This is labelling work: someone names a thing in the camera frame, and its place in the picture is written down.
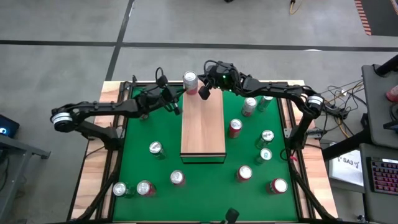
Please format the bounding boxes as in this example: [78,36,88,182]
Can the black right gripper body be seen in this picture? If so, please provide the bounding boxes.
[204,61,242,92]

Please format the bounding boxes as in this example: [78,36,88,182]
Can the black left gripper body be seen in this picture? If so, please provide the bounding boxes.
[155,83,178,108]

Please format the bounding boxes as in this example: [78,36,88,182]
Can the silver red soda can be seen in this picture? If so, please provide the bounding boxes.
[241,96,258,118]

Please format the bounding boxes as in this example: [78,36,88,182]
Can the slim blue silver can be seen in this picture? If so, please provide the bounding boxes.
[255,147,273,165]
[256,95,274,112]

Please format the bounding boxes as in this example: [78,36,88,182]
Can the red Fanta can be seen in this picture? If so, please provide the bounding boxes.
[236,165,253,183]
[228,118,243,139]

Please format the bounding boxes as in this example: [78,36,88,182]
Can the red Coke can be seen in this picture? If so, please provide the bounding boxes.
[170,169,187,187]

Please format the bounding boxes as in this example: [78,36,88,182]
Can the red Coca-Cola can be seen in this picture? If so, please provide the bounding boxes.
[136,180,157,197]

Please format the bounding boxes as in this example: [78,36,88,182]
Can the green Sprite can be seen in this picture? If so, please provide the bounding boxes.
[112,181,135,199]

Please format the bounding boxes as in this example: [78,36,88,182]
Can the black rounded object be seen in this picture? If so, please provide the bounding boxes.
[224,207,240,224]

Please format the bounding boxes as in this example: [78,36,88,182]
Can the black desk leg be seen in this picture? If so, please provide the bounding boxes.
[322,129,371,161]

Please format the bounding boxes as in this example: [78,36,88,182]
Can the grey metal stand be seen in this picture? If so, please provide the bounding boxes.
[0,133,52,224]

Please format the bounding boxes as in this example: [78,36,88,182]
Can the grey desk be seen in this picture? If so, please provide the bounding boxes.
[361,63,398,149]

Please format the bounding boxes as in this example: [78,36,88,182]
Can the white SA3 sign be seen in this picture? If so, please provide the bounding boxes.
[328,150,364,187]

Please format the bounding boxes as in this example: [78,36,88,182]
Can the black device blue light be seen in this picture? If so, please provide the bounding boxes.
[0,113,20,139]

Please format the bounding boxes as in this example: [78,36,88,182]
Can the black pole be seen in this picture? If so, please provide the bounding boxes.
[374,54,398,77]

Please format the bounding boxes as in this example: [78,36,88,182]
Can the red pink desk object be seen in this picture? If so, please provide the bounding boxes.
[386,84,398,103]

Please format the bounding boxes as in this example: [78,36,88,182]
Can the black floor mat orange stripes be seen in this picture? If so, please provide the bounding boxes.
[354,0,398,37]

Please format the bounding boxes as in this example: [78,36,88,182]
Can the computer keyboard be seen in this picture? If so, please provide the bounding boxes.
[359,142,398,224]

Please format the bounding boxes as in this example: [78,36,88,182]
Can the backlit black keyboard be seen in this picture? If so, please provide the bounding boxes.
[366,156,398,196]

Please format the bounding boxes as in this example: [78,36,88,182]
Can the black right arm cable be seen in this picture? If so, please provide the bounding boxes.
[203,60,220,74]

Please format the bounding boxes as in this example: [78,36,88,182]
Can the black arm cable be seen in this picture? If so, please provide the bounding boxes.
[154,67,166,88]
[203,60,220,74]

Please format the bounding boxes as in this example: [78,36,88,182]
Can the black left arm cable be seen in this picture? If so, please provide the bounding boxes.
[154,67,166,88]

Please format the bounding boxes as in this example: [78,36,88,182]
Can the wooden shelf black metal frame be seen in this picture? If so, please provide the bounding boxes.
[179,74,227,165]

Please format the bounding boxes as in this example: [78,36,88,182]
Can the black metal rig frame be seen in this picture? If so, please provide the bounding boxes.
[67,79,340,224]

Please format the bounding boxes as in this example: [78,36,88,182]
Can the yellow floor cable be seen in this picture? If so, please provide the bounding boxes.
[289,0,304,15]

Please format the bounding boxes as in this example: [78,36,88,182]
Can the tangled floor cables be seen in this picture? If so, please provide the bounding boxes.
[306,79,369,139]

